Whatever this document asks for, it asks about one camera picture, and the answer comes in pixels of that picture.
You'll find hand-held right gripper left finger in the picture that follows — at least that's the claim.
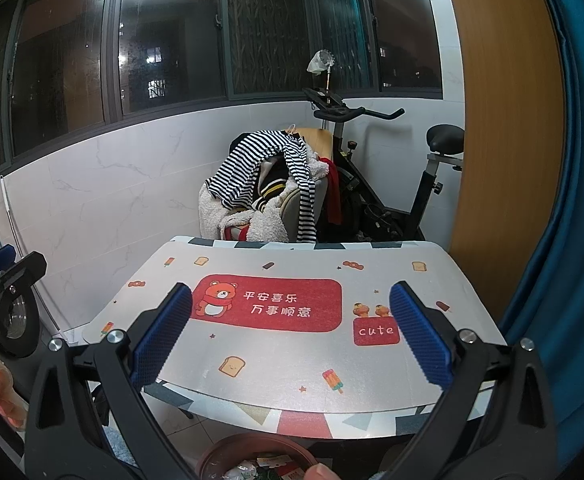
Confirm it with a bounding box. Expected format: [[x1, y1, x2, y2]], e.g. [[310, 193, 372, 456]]
[[24, 282, 207, 480]]

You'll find fan with white bag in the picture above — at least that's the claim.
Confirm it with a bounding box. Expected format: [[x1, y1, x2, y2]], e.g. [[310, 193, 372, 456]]
[[306, 49, 337, 93]]

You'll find person's left hand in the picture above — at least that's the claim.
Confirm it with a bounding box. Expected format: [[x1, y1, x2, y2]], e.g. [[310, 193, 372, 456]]
[[0, 364, 27, 431]]

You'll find brown trash bin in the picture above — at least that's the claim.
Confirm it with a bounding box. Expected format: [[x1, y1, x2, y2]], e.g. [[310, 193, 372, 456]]
[[196, 434, 317, 480]]

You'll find beige chair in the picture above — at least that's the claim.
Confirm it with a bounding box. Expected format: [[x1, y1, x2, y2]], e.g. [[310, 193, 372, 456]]
[[222, 127, 335, 246]]

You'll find black exercise bike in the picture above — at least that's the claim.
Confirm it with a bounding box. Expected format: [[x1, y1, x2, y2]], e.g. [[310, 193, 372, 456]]
[[302, 87, 465, 243]]

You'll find red cloth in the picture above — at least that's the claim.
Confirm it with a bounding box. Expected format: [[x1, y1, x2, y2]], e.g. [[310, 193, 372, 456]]
[[319, 156, 343, 226]]

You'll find heap of snack wrappers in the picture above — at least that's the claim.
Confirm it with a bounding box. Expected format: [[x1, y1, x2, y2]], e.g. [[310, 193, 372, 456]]
[[222, 452, 307, 480]]

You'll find white pipe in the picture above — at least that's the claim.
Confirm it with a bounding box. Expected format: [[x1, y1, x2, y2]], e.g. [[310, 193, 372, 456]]
[[0, 175, 25, 261]]

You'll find table with triangle pattern cloth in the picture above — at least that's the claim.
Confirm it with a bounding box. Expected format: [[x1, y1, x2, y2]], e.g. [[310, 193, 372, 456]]
[[52, 235, 510, 441]]

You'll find wooden door panel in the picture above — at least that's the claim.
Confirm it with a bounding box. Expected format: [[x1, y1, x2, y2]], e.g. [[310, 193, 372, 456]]
[[439, 0, 565, 333]]

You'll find dark framed window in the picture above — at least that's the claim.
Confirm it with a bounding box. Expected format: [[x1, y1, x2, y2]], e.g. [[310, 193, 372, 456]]
[[0, 0, 445, 176]]

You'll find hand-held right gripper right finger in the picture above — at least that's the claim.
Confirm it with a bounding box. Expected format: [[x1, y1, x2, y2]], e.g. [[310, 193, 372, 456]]
[[379, 281, 560, 480]]

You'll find dark jacket with yellow stripes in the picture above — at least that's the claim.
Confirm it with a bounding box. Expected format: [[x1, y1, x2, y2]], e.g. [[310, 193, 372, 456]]
[[249, 160, 293, 211]]

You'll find person's right hand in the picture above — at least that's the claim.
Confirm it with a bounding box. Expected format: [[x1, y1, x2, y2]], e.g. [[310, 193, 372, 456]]
[[304, 462, 340, 480]]

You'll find light blue fuzzy cloth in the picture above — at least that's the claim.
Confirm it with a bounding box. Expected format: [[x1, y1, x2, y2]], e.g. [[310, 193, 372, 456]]
[[104, 430, 137, 480]]

